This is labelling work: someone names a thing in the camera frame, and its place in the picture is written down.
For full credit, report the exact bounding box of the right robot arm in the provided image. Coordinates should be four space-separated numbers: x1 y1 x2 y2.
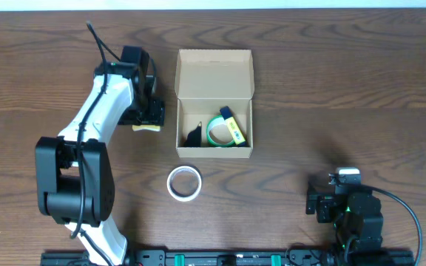
305 168 384 256

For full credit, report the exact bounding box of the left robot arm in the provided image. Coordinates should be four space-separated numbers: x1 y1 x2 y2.
35 59 165 265

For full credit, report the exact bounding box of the left black cable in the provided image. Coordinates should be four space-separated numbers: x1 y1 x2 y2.
69 21 158 266

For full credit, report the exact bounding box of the right black cable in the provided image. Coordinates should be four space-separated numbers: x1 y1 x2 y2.
368 183 425 266

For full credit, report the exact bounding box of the green tape roll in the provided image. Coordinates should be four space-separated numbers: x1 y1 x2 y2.
206 115 235 147

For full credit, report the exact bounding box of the brown cardboard box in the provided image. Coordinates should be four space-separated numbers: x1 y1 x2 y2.
175 49 254 159

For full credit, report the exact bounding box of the white tape roll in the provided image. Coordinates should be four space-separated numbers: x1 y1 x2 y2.
166 166 203 202

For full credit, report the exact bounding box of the yellow highlighter pen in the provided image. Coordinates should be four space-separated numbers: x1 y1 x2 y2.
220 106 248 147

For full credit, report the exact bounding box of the yellow sticky note pad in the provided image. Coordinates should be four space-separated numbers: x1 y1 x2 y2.
132 125 161 132

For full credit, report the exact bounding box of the black mounting rail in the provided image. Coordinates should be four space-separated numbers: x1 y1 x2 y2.
39 249 415 266

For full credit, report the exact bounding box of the black yellow correction tape dispenser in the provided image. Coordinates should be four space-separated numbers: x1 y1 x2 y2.
183 122 202 148

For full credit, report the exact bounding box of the black cable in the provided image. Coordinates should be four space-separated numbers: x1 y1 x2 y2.
368 183 425 266
69 21 158 266

